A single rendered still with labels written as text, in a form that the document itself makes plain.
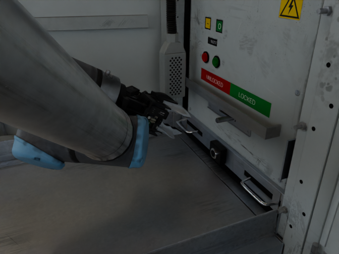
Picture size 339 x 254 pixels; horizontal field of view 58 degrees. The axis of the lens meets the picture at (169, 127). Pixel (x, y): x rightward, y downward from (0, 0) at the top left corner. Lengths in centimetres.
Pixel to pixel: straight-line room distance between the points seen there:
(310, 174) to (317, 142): 6
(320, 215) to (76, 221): 51
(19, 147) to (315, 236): 54
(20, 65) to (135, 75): 90
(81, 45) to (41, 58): 84
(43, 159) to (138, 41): 65
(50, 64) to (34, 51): 2
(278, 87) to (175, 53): 37
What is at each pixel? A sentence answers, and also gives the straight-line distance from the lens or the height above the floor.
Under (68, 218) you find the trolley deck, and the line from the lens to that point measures 78.
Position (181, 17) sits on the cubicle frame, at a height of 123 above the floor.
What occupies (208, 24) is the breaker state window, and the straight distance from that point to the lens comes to 90.
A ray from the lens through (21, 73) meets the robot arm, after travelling 23.
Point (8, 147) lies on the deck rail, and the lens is 104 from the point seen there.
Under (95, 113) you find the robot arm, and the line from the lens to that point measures 34.
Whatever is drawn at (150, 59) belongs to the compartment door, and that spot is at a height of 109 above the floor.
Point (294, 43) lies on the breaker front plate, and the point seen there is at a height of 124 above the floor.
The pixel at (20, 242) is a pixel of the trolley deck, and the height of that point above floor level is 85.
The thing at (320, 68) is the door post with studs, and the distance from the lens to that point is 55.
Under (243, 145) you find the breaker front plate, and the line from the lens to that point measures 82.
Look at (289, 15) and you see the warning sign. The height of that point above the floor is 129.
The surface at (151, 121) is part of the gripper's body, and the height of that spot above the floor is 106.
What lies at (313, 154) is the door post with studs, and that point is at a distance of 59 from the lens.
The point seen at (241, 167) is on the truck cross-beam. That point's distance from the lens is 83.
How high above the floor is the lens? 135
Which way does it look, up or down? 26 degrees down
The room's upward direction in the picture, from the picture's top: straight up
